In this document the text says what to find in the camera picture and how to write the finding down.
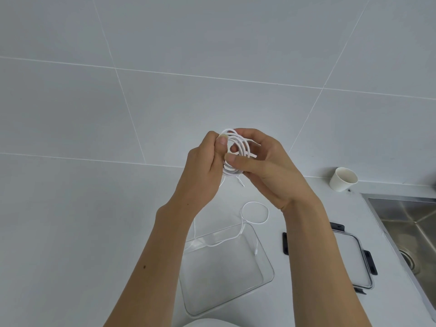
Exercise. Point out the person's right hand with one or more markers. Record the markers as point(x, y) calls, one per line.
point(276, 173)

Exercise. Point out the person's left hand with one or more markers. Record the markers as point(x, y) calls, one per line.
point(199, 173)

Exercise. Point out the person's right thumb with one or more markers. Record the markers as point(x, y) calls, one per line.
point(243, 161)

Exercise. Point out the person's left thumb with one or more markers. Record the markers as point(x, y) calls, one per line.
point(223, 146)

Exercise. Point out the person's left forearm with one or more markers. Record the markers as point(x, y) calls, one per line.
point(150, 269)

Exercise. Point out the person's right forearm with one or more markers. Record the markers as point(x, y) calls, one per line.
point(327, 265)

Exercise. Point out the white paper cup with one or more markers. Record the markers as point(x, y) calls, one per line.
point(343, 179)

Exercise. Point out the clear rectangular container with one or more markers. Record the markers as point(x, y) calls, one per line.
point(224, 272)

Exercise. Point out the container lid with black clips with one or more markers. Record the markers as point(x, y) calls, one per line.
point(351, 258)

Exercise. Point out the white rounded object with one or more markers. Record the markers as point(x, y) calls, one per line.
point(213, 322)

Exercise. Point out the stainless steel sink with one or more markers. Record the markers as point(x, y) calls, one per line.
point(405, 221)

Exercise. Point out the metal sink drain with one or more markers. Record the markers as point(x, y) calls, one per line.
point(410, 259)

